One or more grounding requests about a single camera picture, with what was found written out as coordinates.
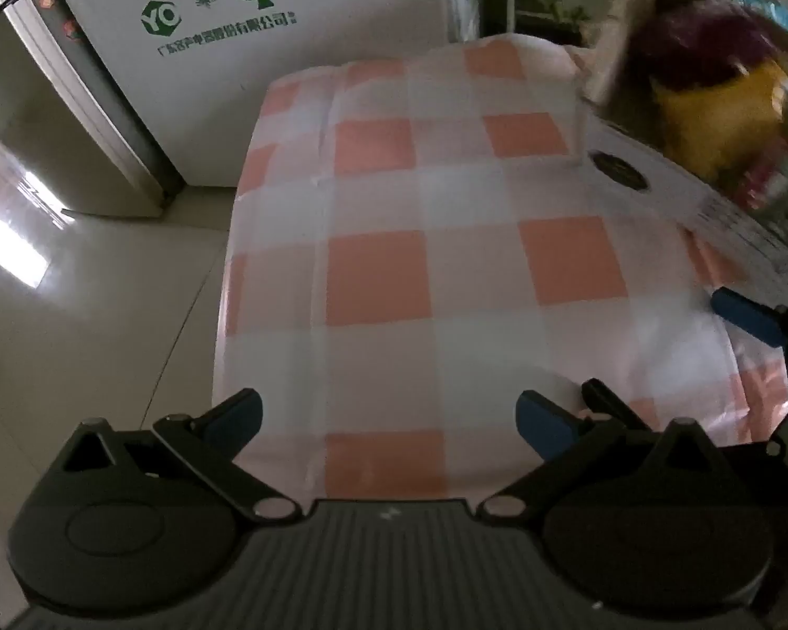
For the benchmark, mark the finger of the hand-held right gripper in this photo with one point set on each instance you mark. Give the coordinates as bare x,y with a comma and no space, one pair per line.
607,399
742,316

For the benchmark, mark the yellow snack packet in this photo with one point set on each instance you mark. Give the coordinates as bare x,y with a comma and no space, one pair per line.
716,125

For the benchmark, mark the pink white checked tablecloth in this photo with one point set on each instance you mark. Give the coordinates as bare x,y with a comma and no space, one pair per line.
381,275

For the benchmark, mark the white chest freezer green print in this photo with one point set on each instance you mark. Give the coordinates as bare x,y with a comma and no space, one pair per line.
341,6

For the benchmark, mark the cardboard box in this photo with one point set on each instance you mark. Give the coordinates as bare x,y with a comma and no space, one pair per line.
683,190

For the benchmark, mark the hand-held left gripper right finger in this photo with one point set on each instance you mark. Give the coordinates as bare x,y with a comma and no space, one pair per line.
542,430

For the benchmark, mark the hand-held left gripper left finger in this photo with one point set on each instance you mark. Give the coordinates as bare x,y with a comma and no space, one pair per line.
238,417

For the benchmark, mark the purple snack packet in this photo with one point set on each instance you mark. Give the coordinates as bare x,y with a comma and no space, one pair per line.
696,39

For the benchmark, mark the orange red snack packet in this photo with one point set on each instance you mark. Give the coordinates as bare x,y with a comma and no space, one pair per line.
775,184

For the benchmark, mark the stainless steel cabinet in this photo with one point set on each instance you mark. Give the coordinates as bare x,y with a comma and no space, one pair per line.
39,131

